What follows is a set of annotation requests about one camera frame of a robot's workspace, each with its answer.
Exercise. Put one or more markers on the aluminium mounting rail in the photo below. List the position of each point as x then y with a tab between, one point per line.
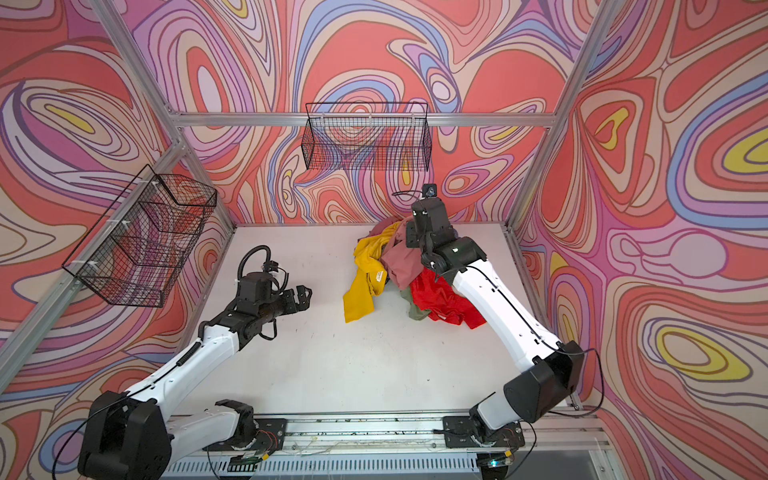
375	432

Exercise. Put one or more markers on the maroon cloth at back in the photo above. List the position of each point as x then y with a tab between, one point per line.
382	225

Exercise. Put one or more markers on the yellow cloth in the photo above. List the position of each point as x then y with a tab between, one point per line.
371	275

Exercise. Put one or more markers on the olive green cloth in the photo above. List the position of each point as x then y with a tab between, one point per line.
414	311

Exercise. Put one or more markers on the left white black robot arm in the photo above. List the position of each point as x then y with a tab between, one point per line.
132	434

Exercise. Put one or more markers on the black wire basket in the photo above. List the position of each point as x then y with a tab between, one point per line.
145	248
367	136

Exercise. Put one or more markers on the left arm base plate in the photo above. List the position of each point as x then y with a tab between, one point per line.
268	437

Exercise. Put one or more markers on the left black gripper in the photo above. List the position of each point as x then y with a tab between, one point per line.
304	301

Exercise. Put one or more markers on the back black wire basket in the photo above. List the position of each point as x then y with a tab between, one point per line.
367	136

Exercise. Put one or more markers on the left black wire basket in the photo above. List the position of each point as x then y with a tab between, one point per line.
145	248

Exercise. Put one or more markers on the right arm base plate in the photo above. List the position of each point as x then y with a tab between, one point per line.
467	432

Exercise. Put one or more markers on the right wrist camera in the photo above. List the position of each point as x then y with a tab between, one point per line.
429	191

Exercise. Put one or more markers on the dusty pink cloth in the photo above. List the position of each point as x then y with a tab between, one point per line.
402	263

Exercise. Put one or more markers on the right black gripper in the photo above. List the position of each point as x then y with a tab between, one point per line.
412	240

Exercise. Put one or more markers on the red cloth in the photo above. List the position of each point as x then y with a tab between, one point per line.
435	295

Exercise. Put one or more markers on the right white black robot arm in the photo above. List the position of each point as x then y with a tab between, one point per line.
549	370

